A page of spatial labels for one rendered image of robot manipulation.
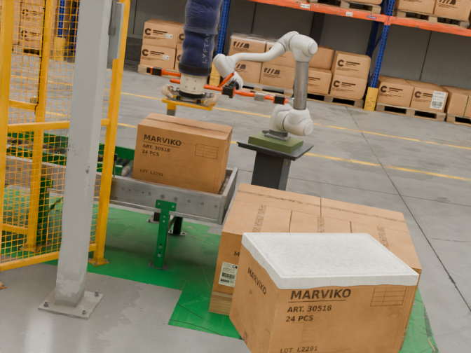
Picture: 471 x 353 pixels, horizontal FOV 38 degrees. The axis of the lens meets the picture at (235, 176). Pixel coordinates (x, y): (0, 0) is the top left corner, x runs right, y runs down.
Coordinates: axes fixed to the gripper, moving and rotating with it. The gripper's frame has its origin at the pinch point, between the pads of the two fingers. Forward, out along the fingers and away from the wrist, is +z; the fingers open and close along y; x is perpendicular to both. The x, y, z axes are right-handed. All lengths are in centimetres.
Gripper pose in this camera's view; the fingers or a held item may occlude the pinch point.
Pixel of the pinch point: (230, 90)
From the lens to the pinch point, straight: 465.1
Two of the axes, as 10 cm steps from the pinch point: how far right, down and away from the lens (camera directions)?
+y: -1.6, 9.4, 3.0
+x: -9.8, -1.8, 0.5
